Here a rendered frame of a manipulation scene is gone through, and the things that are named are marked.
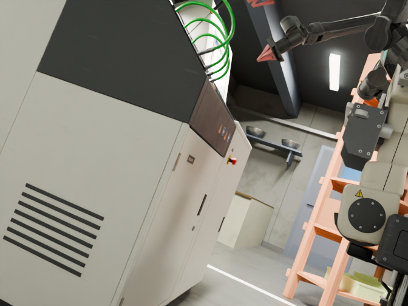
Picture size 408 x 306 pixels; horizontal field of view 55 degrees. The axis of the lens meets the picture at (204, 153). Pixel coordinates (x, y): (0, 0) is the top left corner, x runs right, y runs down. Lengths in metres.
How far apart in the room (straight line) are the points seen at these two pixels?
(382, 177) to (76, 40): 1.08
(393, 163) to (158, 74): 0.78
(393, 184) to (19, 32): 1.34
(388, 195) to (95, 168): 0.90
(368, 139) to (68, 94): 0.96
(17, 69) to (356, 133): 1.14
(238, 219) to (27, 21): 4.31
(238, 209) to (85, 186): 4.26
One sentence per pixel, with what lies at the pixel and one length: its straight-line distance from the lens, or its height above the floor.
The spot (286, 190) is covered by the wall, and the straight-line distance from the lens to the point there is 7.71.
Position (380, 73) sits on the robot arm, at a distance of 1.68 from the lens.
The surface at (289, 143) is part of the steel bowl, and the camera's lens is 7.32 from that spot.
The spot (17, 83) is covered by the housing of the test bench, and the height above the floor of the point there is 0.73.
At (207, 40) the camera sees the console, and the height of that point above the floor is 1.32.
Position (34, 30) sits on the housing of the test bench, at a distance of 1.55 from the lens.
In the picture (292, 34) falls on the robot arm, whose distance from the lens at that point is 1.71.
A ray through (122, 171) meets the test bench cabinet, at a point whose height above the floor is 0.58.
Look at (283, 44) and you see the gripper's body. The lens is 1.70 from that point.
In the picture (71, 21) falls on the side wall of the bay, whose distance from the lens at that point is 1.49.
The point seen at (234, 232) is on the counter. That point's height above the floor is 0.19.
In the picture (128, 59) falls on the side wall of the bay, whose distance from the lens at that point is 1.33.
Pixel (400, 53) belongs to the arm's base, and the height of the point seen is 1.18.
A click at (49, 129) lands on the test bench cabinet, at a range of 1.39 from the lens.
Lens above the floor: 0.63
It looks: 4 degrees up
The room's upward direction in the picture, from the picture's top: 21 degrees clockwise
